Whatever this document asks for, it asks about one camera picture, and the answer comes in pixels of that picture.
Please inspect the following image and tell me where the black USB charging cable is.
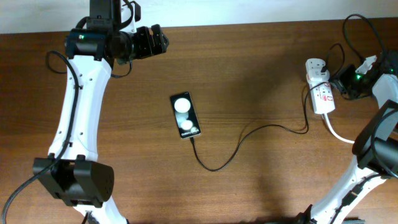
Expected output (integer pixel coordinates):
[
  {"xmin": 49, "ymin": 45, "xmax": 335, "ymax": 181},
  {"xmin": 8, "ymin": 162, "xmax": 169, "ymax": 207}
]
[{"xmin": 189, "ymin": 43, "xmax": 346, "ymax": 172}]

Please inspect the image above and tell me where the black Samsung Galaxy smartphone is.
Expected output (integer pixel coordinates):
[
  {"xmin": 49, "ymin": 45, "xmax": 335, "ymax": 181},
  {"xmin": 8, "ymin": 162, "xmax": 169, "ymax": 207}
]
[{"xmin": 170, "ymin": 91, "xmax": 201, "ymax": 139}]

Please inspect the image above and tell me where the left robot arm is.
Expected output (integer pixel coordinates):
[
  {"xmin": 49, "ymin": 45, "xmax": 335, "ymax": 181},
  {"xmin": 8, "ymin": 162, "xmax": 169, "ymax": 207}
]
[{"xmin": 33, "ymin": 1, "xmax": 169, "ymax": 223}]

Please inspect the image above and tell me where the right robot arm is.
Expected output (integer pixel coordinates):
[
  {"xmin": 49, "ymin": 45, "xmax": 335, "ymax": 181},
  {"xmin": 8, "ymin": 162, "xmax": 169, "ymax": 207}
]
[{"xmin": 293, "ymin": 64, "xmax": 397, "ymax": 224}]

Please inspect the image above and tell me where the white USB charger plug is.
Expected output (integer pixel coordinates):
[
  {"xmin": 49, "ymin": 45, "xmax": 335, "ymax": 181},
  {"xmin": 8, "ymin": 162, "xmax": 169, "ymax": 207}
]
[{"xmin": 307, "ymin": 68, "xmax": 330, "ymax": 84}]

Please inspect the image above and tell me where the white power strip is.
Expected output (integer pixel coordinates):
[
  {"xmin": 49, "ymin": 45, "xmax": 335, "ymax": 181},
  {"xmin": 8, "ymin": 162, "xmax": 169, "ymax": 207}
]
[{"xmin": 305, "ymin": 58, "xmax": 335, "ymax": 114}]

